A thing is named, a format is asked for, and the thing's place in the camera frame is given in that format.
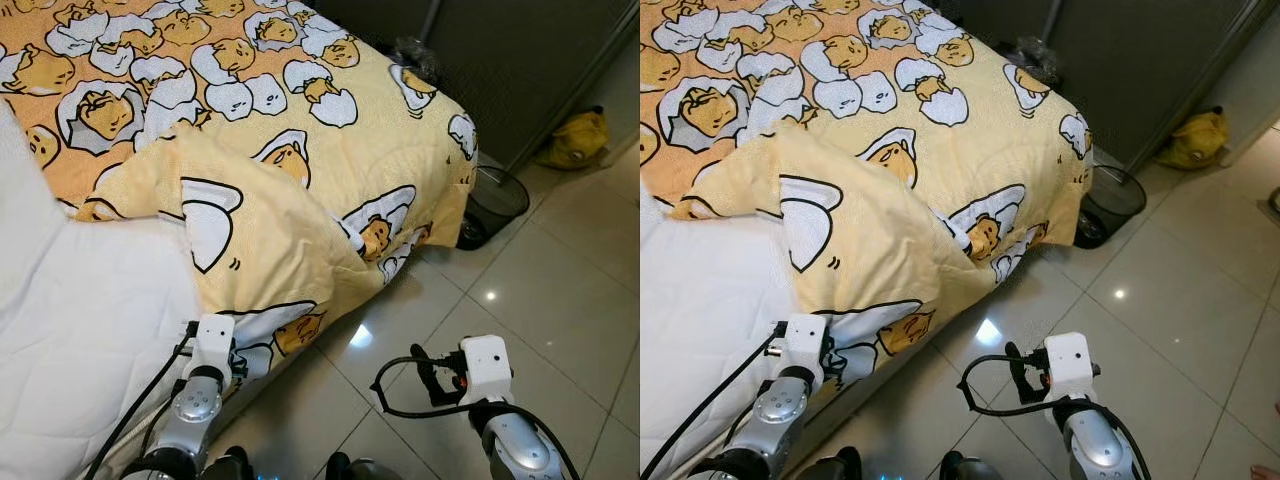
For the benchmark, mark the robot left foot black grey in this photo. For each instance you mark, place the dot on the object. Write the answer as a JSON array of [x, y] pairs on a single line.
[[230, 466], [835, 466]]

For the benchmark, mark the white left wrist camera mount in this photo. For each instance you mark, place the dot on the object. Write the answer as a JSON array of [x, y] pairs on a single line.
[[805, 345], [213, 345]]

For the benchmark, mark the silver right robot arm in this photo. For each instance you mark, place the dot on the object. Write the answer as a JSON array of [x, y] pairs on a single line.
[[520, 450], [1095, 445]]

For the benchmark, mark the yellow plastic bag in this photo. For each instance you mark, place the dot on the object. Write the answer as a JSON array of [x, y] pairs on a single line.
[[1195, 140], [580, 140]]

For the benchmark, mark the person bare foot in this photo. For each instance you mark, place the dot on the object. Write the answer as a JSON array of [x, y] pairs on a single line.
[[1268, 471]]

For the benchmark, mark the yellow cartoon egg print duvet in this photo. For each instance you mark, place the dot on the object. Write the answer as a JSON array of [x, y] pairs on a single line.
[[250, 230], [880, 230]]

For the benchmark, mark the crumpled clear plastic bag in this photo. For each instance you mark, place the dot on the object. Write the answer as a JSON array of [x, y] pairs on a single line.
[[1035, 58], [415, 55]]

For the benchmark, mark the black mesh waste bin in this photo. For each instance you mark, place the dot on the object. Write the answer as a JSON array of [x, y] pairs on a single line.
[[500, 200], [1115, 200]]

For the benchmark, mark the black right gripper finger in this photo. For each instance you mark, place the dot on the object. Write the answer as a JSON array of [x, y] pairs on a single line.
[[425, 375], [1015, 372]]

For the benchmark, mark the robot foot black grey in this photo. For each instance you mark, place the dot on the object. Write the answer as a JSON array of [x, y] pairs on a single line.
[[230, 466], [975, 470], [835, 466], [360, 470]]

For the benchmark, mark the white quilted mattress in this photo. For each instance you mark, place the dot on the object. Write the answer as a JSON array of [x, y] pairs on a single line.
[[700, 320], [80, 330]]

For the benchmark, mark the dark grey wardrobe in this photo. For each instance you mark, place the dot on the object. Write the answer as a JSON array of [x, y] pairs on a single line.
[[500, 60], [1110, 60]]

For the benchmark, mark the robot right foot black grey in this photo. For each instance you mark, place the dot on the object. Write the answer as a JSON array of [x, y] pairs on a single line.
[[360, 470], [975, 470]]

